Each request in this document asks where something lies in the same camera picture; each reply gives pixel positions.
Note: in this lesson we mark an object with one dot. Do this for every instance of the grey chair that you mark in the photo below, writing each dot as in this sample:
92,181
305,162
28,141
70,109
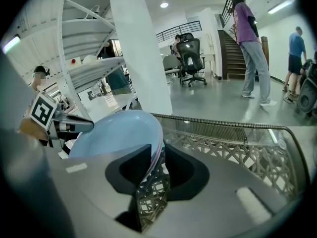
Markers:
171,63

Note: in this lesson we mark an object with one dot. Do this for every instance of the black mesh office chair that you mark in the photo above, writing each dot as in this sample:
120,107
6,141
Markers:
190,56

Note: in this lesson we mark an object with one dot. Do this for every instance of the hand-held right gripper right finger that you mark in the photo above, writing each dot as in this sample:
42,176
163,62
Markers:
223,197

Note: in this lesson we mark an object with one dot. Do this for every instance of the pink big plate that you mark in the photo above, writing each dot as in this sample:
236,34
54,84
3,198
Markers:
154,162

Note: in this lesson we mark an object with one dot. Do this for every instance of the dark wooden staircase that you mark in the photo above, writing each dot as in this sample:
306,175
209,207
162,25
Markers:
234,58

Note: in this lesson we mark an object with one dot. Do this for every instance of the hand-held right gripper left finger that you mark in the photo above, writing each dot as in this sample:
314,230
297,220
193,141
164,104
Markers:
94,182

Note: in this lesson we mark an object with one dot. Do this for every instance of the white box with red button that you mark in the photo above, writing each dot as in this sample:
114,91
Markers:
73,63

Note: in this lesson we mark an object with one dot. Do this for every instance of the white square pillar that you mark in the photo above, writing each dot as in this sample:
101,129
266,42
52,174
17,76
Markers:
138,46

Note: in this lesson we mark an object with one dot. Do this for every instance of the black wheeled machine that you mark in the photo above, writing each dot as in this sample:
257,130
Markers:
308,90

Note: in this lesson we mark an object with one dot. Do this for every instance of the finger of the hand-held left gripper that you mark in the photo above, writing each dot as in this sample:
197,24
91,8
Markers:
79,126

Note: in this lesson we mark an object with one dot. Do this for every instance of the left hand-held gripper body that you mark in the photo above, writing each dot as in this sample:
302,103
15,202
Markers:
42,110

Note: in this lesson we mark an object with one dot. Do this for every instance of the blue big plate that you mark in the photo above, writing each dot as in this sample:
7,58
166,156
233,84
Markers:
158,157
116,133

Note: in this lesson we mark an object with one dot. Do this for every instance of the white bowl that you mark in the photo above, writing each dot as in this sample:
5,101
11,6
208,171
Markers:
90,59

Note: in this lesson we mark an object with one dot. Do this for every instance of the black stair railing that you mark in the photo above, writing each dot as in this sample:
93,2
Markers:
229,4

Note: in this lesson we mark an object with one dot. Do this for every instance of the round ceiling light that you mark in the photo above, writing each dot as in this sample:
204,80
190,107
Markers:
164,5

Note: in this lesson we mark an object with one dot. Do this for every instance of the white metal shelf rack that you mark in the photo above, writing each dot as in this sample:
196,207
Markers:
86,33

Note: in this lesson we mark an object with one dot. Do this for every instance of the black balcony railing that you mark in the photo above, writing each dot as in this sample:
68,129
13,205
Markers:
178,30

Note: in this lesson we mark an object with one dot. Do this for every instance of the brown wooden stair post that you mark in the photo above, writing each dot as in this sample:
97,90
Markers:
264,48

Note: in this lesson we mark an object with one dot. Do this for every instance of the ceiling tube light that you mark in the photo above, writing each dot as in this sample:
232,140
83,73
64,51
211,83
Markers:
281,7
11,44

